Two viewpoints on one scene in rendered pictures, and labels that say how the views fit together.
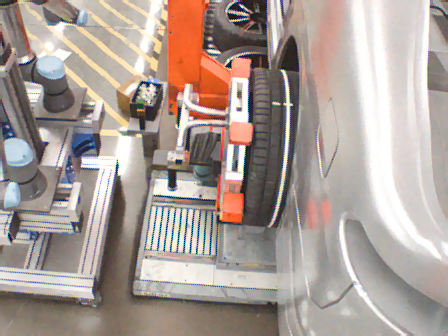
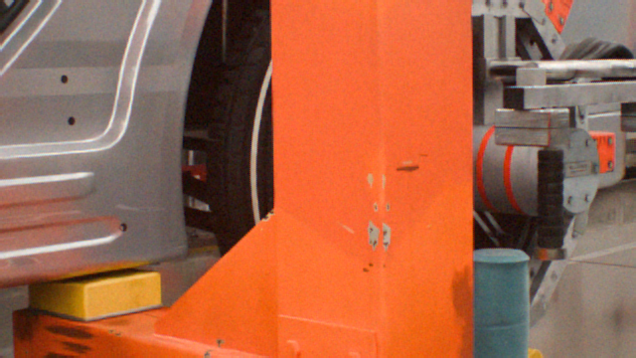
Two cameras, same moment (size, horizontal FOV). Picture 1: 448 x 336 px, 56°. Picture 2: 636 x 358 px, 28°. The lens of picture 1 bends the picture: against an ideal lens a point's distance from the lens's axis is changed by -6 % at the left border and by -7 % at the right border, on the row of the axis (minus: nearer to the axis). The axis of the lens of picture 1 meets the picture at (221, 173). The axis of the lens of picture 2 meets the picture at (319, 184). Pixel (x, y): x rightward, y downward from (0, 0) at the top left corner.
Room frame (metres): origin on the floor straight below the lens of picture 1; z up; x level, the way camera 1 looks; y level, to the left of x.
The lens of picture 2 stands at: (2.85, 1.23, 1.02)
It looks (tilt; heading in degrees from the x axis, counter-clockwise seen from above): 6 degrees down; 226
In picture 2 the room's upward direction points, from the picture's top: 1 degrees counter-clockwise
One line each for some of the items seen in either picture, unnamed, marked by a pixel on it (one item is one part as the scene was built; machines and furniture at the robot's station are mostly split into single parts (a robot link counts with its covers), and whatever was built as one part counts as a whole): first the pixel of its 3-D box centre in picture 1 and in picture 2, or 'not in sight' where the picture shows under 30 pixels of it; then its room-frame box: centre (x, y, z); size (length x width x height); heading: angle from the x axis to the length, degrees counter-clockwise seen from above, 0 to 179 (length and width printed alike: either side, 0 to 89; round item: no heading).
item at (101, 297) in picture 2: not in sight; (94, 290); (1.85, -0.25, 0.71); 0.14 x 0.14 x 0.05; 3
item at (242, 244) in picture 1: (255, 217); not in sight; (1.29, -0.20, 0.32); 0.40 x 0.30 x 0.28; 3
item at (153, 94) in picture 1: (146, 99); not in sight; (1.85, 0.47, 0.51); 0.20 x 0.14 x 0.13; 175
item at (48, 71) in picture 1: (50, 73); not in sight; (1.45, 0.80, 0.98); 0.13 x 0.12 x 0.14; 80
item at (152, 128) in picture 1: (148, 106); not in sight; (1.88, 0.47, 0.44); 0.43 x 0.17 x 0.03; 3
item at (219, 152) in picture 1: (215, 143); (519, 168); (1.27, 0.04, 0.85); 0.21 x 0.14 x 0.14; 93
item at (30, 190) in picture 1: (25, 178); not in sight; (0.96, 0.76, 0.87); 0.15 x 0.15 x 0.10
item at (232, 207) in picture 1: (232, 207); (583, 152); (0.96, -0.05, 0.85); 0.09 x 0.08 x 0.07; 3
